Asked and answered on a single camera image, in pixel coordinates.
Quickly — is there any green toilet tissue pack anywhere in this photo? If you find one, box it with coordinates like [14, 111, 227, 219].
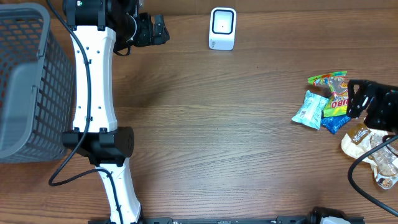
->
[292, 90, 328, 130]

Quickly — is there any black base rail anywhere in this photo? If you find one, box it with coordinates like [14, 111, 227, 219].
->
[88, 216, 365, 224]

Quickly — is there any colourful Haribo candy bag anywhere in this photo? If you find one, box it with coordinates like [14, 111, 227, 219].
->
[308, 71, 348, 117]

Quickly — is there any blue wafer bar wrapper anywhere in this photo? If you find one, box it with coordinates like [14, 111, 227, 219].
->
[321, 114, 351, 134]

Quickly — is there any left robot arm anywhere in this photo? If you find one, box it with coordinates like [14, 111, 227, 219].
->
[62, 0, 170, 223]

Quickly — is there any white barcode scanner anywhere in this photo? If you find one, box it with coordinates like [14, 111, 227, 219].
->
[208, 7, 237, 51]

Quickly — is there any grey plastic mesh basket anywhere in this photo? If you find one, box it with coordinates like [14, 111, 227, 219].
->
[1, 3, 75, 164]

